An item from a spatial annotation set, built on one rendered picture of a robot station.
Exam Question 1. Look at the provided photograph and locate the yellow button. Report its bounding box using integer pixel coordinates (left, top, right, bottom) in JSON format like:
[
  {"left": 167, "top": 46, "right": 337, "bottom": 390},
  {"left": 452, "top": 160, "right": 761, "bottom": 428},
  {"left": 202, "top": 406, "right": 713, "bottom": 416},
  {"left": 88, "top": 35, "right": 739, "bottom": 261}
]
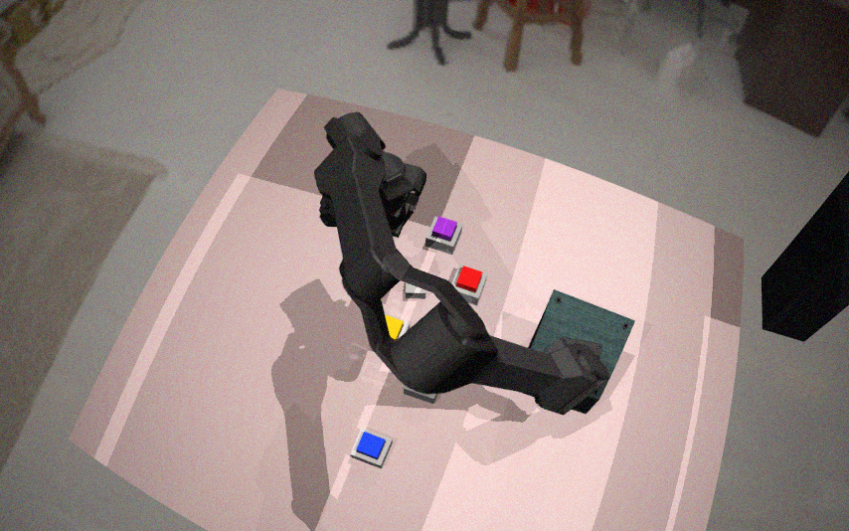
[{"left": 385, "top": 314, "right": 410, "bottom": 341}]

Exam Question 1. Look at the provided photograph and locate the red button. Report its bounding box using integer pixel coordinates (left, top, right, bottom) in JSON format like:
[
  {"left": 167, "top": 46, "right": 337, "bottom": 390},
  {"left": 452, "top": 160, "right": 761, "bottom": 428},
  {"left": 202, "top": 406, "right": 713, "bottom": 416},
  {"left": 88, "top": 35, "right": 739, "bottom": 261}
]
[{"left": 452, "top": 265, "right": 487, "bottom": 306}]

